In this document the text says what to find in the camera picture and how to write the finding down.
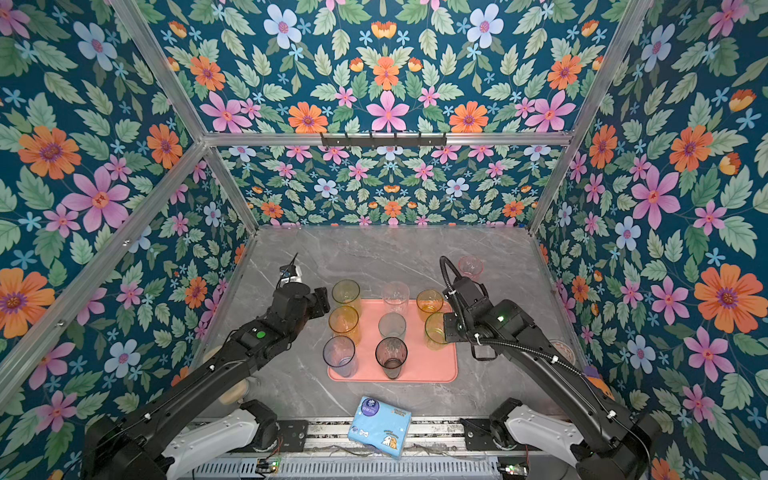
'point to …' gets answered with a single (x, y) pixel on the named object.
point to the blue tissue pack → (381, 425)
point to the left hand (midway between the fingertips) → (321, 286)
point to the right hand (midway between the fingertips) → (450, 325)
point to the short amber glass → (428, 301)
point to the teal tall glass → (392, 324)
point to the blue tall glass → (339, 353)
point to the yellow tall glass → (345, 320)
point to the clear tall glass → (396, 295)
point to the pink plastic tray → (422, 365)
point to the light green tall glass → (346, 292)
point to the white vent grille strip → (358, 467)
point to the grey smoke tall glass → (391, 352)
